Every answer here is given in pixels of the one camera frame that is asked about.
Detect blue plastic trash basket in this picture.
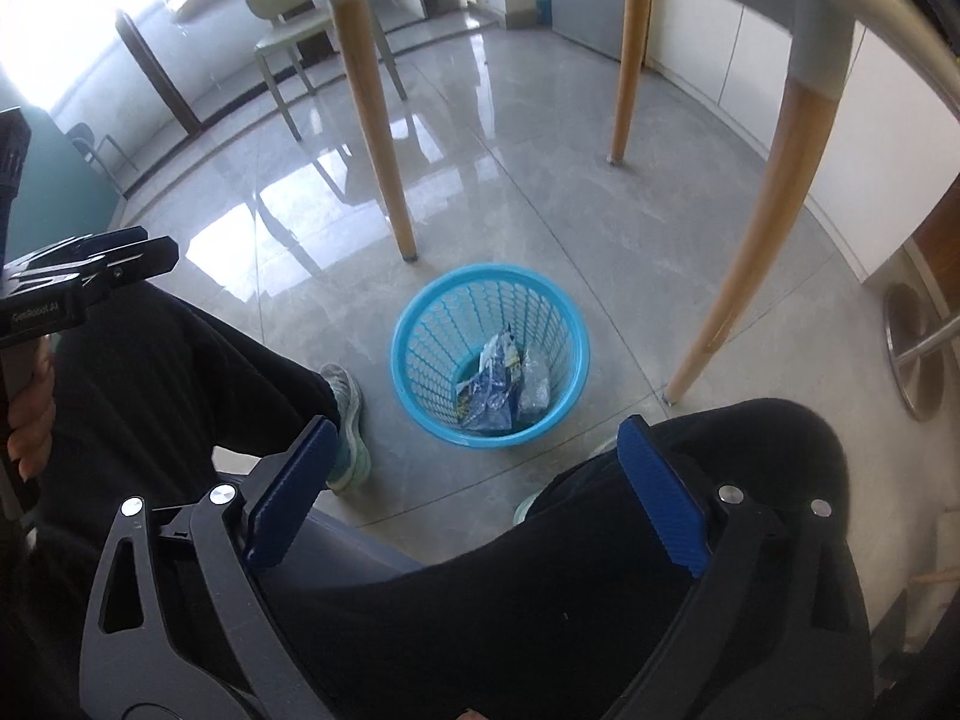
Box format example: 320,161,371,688
391,263,590,449

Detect kitchen counter with cabinets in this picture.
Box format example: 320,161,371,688
644,0,960,286

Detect person's left hand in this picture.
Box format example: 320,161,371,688
7,337,55,481

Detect person's black trouser legs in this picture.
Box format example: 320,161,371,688
8,283,850,718

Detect grey sneaker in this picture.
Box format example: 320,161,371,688
320,362,373,494

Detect round metal stand base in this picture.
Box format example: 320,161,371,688
882,283,958,422

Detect clear plastic wrapper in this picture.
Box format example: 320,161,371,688
517,346,551,424

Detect blue snack bag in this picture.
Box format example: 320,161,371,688
455,325,523,436

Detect olive green chair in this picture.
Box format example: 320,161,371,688
241,0,410,145

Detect brown wooden low cabinet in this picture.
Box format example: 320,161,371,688
905,177,960,319

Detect round white table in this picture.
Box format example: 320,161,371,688
170,0,960,408

